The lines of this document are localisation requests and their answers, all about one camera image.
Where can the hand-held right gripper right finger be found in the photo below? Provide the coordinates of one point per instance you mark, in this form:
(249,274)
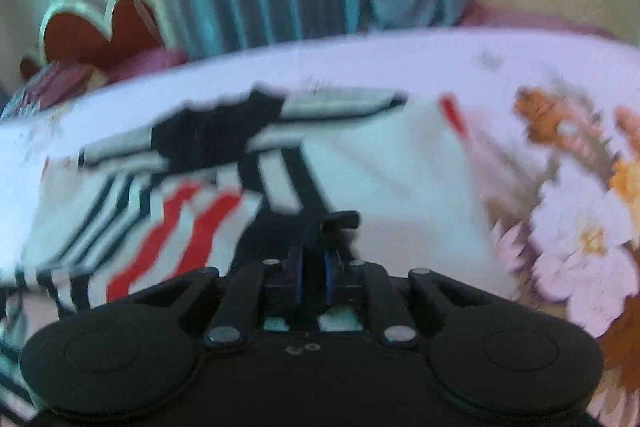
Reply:
(330,279)

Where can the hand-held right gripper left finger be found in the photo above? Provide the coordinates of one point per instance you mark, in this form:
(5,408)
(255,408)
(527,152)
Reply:
(295,279)

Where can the striped knit sweater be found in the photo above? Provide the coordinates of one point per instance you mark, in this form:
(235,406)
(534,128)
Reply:
(400,167)

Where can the floral bed sheet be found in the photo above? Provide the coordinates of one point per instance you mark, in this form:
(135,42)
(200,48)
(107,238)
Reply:
(350,62)

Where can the pink pillow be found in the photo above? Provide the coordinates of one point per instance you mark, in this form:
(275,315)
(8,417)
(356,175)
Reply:
(145,59)

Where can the red headboard with white trim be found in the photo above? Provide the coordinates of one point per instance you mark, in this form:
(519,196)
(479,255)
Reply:
(125,27)

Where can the patterned dark red pillow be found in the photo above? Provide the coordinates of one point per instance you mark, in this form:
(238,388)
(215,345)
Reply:
(55,82)

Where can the pink blanket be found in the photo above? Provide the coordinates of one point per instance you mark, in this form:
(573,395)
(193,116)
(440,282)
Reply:
(520,19)

